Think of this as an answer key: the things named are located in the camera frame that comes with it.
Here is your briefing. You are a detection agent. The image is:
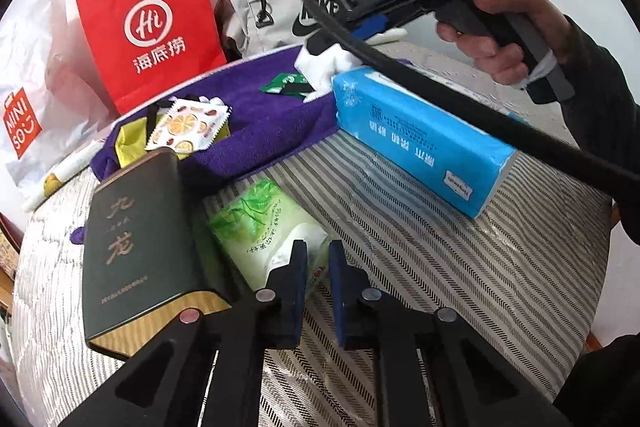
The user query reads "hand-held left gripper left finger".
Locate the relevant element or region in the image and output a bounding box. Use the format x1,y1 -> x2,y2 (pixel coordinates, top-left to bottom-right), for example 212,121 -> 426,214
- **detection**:
60,239 -> 308,427

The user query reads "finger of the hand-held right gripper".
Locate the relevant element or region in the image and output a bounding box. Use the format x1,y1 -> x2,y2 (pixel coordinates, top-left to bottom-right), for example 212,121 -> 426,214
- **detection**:
357,14 -> 391,38
305,32 -> 335,56

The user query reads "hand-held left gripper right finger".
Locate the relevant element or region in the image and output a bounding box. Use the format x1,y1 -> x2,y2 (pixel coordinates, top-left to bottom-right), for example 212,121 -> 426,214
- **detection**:
328,239 -> 571,427

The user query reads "green tissue pack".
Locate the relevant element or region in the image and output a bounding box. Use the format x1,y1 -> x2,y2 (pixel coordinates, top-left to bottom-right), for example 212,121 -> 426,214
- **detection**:
207,179 -> 333,300

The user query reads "blue tissue pack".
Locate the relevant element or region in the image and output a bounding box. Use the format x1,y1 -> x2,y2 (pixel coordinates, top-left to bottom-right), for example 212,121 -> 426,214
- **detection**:
331,68 -> 518,220

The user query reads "person's right forearm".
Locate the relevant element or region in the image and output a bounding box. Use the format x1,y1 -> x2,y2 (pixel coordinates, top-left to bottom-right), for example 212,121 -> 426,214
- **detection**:
530,19 -> 640,248

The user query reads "person's right hand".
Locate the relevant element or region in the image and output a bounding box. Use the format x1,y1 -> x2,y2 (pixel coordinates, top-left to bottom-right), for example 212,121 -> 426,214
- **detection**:
435,0 -> 573,86

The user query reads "white tube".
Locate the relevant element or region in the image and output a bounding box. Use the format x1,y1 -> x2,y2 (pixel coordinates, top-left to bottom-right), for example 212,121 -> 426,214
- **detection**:
367,29 -> 406,45

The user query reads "small green sachet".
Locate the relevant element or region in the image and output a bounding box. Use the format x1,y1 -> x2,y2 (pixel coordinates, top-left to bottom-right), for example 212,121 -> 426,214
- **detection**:
259,73 -> 312,96

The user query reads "grey sling bag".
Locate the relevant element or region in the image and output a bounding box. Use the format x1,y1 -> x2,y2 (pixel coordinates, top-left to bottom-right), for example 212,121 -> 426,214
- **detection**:
215,0 -> 366,62

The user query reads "purple towel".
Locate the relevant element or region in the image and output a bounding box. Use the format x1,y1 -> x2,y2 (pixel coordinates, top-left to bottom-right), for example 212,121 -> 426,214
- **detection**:
70,46 -> 351,247

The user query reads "striped mattress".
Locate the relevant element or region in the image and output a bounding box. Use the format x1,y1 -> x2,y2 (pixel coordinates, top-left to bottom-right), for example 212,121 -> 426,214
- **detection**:
10,39 -> 616,427

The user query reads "lemon print snack packet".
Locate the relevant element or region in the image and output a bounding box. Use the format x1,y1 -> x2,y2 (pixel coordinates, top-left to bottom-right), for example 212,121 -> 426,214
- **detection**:
145,96 -> 232,155

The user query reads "red paper bag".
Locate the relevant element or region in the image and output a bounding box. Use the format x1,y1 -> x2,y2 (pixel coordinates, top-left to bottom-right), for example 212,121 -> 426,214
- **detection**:
75,0 -> 228,115

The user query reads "dark green box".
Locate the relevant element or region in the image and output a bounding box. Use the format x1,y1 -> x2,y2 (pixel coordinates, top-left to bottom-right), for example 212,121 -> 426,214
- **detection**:
81,151 -> 232,360

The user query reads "small yellow bag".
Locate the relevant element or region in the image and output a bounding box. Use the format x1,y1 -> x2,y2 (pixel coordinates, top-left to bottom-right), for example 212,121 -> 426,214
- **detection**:
112,104 -> 233,168

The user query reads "white and yellow roll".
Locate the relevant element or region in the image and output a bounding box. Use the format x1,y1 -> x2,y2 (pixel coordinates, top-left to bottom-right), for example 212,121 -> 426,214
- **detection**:
22,139 -> 108,210

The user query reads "white plastic shopping bag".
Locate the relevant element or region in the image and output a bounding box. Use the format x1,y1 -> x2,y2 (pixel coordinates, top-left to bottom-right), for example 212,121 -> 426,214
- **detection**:
0,0 -> 121,202

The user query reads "brown cardboard box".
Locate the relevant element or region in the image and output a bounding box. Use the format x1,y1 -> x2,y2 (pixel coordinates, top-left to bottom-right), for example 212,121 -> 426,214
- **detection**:
0,213 -> 23,318

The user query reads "black cable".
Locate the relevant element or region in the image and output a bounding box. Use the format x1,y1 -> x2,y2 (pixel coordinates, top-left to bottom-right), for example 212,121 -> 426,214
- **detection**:
294,0 -> 640,200

